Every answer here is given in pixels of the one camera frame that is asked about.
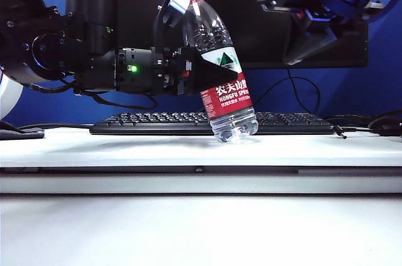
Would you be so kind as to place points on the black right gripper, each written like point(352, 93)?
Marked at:
point(320, 5)

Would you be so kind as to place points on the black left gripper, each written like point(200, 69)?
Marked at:
point(171, 71)

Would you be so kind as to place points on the clear plastic water bottle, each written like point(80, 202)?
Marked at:
point(229, 96)

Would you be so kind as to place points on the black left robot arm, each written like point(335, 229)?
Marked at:
point(91, 21)

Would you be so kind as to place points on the black computer monitor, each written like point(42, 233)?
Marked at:
point(251, 27)

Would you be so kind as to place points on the blue office partition panel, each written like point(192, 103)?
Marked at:
point(345, 90)

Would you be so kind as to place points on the black computer keyboard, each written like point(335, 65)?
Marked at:
point(141, 125)

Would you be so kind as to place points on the white raised desk board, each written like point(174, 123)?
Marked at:
point(94, 150)

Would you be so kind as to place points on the white desk fan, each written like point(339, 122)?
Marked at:
point(9, 103)

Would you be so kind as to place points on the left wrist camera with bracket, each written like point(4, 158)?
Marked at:
point(171, 18)

